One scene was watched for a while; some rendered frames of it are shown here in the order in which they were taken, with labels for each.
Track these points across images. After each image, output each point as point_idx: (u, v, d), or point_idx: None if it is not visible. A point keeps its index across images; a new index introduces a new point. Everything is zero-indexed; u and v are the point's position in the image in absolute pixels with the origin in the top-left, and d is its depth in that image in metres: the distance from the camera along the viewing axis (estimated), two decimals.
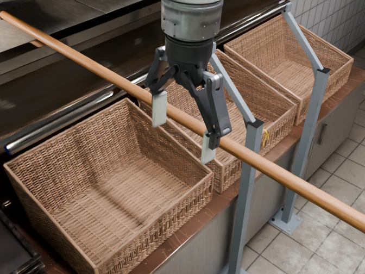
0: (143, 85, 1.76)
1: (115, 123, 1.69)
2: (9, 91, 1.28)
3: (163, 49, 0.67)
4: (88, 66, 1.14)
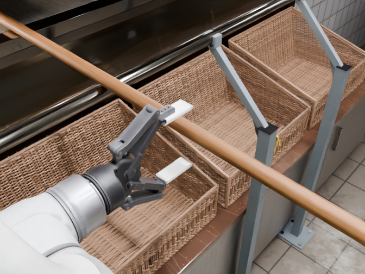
0: (137, 85, 1.56)
1: (106, 128, 1.49)
2: None
3: (111, 152, 0.62)
4: (68, 60, 0.94)
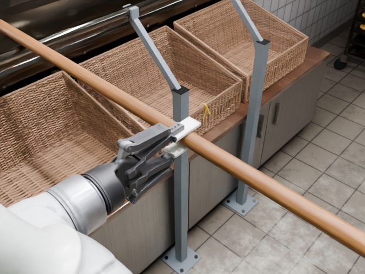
0: (83, 60, 1.73)
1: (53, 97, 1.66)
2: None
3: (119, 147, 0.62)
4: (60, 64, 0.93)
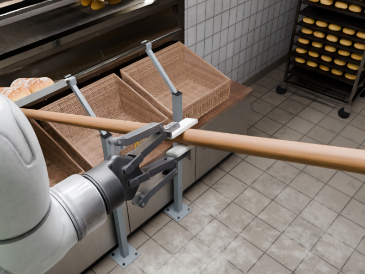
0: (46, 104, 2.27)
1: None
2: None
3: (111, 144, 0.64)
4: (77, 121, 1.01)
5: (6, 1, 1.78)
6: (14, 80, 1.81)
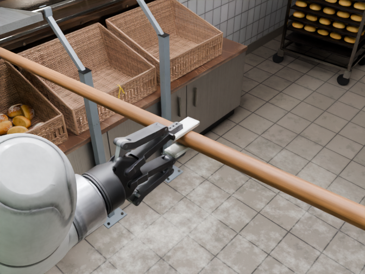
0: (25, 50, 2.13)
1: None
2: None
3: (116, 145, 0.63)
4: (64, 83, 0.96)
5: None
6: (35, 126, 1.91)
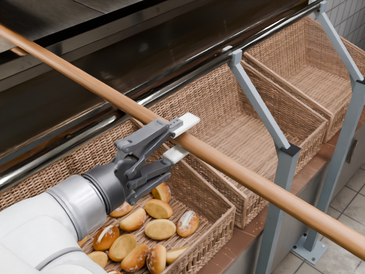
0: None
1: None
2: None
3: (117, 148, 0.62)
4: (59, 67, 0.93)
5: None
6: (184, 219, 1.29)
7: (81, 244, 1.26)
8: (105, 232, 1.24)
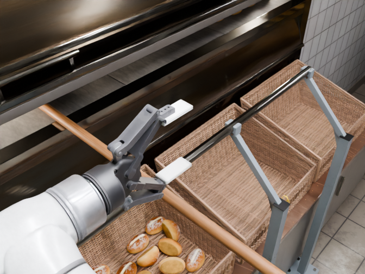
0: (160, 147, 1.73)
1: None
2: (30, 176, 1.25)
3: (111, 152, 0.62)
4: (94, 145, 1.16)
5: (148, 17, 1.24)
6: (192, 256, 1.51)
7: None
8: (125, 269, 1.47)
